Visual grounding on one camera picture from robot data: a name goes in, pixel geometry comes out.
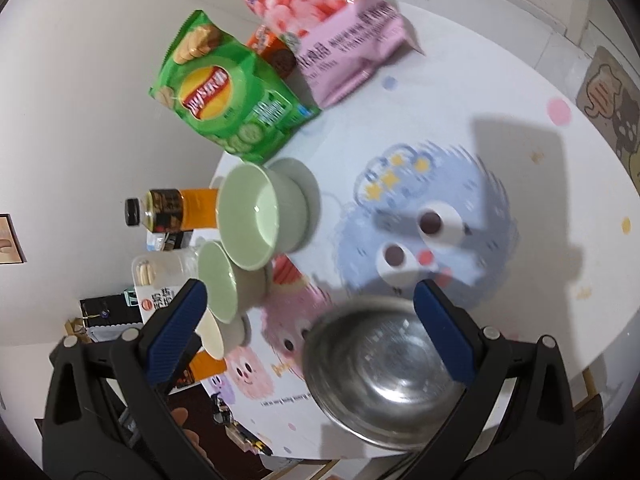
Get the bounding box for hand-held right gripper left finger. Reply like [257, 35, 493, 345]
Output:
[42, 279, 223, 480]

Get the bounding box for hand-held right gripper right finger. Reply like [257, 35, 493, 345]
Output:
[400, 279, 590, 480]

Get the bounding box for white ceramic bowl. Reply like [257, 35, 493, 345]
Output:
[194, 304, 252, 362]

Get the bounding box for pale green ceramic bowl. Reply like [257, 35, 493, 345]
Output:
[196, 240, 274, 324]
[216, 157, 322, 269]

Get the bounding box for large steel bowl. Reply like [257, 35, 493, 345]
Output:
[301, 296, 482, 452]

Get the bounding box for person's left hand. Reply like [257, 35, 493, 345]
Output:
[169, 406, 213, 467]

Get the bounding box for orange drink bottle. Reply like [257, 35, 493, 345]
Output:
[169, 350, 229, 392]
[124, 187, 222, 234]

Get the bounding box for clear biscuit package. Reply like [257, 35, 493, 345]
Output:
[131, 252, 202, 332]

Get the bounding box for clear plastic cup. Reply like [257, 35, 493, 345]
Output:
[162, 249, 202, 287]

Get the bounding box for small black gadget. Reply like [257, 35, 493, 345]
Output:
[211, 394, 237, 427]

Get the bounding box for green chips bag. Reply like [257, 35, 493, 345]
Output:
[148, 9, 322, 157]

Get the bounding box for cartoon printed tablecloth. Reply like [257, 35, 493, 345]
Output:
[200, 0, 640, 461]

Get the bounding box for bear print floor mat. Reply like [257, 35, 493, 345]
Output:
[575, 45, 640, 162]

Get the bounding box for small orange snack pack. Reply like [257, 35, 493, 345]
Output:
[245, 23, 297, 80]

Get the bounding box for pink snack bag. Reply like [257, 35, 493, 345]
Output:
[238, 0, 424, 109]

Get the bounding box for framed wall picture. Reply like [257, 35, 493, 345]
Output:
[0, 213, 27, 265]

